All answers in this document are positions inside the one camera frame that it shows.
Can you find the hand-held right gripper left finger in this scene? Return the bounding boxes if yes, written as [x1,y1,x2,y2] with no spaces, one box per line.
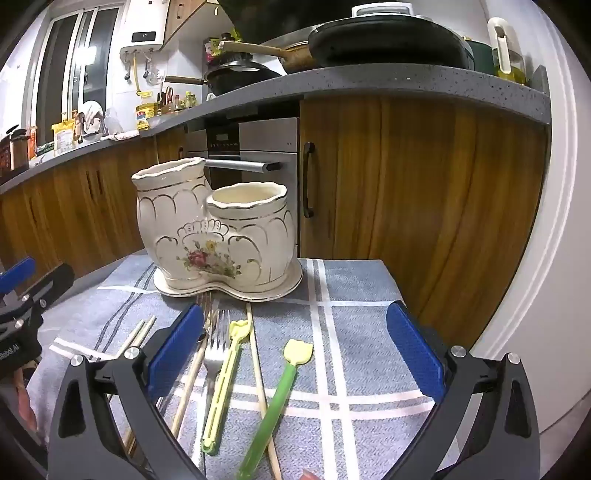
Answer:
[46,302,206,480]

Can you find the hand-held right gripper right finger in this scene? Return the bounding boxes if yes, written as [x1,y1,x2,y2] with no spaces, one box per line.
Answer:
[385,300,541,480]

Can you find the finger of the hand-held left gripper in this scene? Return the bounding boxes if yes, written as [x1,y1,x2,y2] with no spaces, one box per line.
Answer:
[16,263,75,326]
[0,256,37,305]

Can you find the metal fork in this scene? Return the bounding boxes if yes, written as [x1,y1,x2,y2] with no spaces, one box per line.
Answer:
[204,308,232,395]
[196,293,219,335]

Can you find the wooden chopstick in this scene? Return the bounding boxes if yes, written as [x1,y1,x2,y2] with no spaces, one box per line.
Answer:
[122,315,158,358]
[171,335,209,439]
[115,320,146,361]
[246,302,282,480]

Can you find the pale yellow plastic utensil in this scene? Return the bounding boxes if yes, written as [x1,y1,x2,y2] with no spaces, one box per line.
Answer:
[201,318,252,455]

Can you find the green handled yellow spatula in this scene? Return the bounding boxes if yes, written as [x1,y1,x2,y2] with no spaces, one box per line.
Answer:
[236,339,314,480]

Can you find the floral white ceramic utensil holder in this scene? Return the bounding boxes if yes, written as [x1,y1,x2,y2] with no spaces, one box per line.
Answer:
[131,157,296,288]

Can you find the person's left hand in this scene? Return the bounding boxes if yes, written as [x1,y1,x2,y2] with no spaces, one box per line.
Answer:
[7,364,42,437]

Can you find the blue grey plaid cloth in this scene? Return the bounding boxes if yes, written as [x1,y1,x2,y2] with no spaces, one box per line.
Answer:
[25,254,462,480]

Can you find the white ceramic holder tray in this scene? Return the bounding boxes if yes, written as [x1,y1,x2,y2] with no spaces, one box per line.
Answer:
[152,268,304,302]

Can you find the yellow snack packets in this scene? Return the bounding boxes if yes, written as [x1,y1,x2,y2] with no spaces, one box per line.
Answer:
[51,120,77,153]

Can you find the wooden base cabinets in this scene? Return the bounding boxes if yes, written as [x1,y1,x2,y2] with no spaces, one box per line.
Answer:
[0,95,552,370]

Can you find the white pink hanging cloth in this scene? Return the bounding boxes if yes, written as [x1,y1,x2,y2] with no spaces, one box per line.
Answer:
[81,99,108,136]

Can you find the yellow cooking oil bottle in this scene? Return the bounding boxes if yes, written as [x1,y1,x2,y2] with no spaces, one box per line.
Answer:
[135,92,158,132]

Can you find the kitchen window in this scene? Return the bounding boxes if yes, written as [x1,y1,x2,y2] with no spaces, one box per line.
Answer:
[34,7,125,139]

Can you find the row of condiment bottles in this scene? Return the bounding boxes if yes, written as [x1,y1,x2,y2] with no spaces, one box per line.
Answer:
[157,90,197,116]

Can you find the stainless steel built-in oven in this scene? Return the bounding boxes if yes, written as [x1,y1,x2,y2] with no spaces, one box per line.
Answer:
[185,117,301,259]

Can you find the white water heater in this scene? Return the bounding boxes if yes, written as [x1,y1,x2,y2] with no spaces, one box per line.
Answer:
[120,0,169,54]

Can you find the spice shelf with packets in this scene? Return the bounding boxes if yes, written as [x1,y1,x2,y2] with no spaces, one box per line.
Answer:
[203,30,243,61]

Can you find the wooden upper cabinet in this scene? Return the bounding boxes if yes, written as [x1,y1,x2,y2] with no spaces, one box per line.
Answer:
[164,0,218,42]

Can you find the black electric griddle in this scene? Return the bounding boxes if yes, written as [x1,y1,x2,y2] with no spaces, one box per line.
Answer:
[307,2,476,70]

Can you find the oil dispenser bottle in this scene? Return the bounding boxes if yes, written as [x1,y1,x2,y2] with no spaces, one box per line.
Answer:
[487,17,527,84]

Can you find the black range hood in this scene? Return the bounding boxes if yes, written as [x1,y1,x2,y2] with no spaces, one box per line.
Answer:
[215,0,365,44]

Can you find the black cabinet handle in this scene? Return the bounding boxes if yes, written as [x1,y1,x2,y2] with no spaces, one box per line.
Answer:
[302,142,317,219]

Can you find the black wok with wooden handle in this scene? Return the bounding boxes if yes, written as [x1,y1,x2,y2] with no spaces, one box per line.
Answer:
[164,60,282,97]

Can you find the brown pan with wooden handle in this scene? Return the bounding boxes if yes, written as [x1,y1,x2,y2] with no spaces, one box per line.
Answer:
[217,41,319,75]

